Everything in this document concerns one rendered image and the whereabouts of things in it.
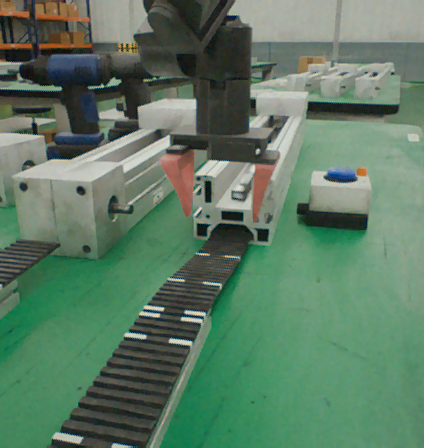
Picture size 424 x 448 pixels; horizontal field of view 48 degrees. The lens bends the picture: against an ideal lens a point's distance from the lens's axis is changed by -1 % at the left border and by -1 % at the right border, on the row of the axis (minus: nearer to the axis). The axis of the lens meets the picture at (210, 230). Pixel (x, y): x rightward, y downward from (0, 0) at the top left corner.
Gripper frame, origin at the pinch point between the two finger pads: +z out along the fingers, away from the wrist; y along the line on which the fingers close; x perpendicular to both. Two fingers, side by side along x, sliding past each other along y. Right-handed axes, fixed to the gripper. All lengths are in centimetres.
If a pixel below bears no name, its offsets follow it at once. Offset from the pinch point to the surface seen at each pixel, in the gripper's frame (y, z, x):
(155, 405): -2.6, 2.2, 29.4
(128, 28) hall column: 452, -50, -1050
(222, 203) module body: 1.2, 1.2, -6.3
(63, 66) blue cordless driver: 39, -14, -35
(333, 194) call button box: -12.4, 0.8, -12.7
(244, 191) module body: -1.1, 0.1, -8.6
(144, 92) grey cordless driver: 32, -7, -60
